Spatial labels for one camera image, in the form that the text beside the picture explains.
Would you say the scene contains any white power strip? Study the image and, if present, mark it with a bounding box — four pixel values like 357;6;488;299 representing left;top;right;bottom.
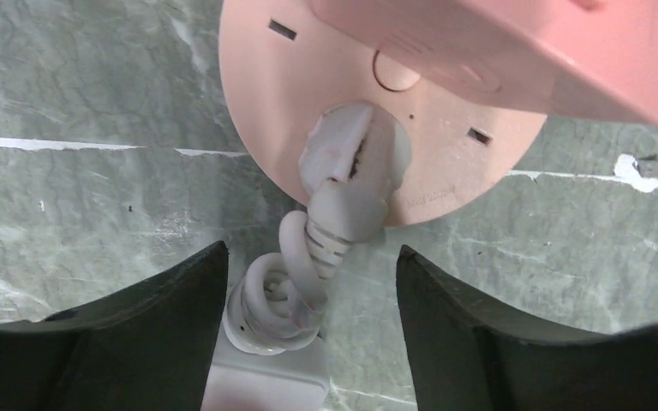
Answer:
201;331;330;411

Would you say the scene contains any white power strip cord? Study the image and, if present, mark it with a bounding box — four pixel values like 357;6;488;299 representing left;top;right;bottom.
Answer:
222;102;414;357

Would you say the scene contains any pink round socket base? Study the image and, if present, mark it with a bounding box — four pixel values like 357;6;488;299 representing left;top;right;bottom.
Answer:
218;1;546;226

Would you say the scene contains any pink cube adapter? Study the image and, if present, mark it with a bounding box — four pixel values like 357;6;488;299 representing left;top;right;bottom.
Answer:
310;0;658;125

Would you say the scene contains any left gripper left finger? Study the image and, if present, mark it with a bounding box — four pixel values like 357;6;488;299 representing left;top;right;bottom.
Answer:
0;241;229;410

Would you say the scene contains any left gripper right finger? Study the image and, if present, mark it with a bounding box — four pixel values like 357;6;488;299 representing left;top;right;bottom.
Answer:
396;246;658;410

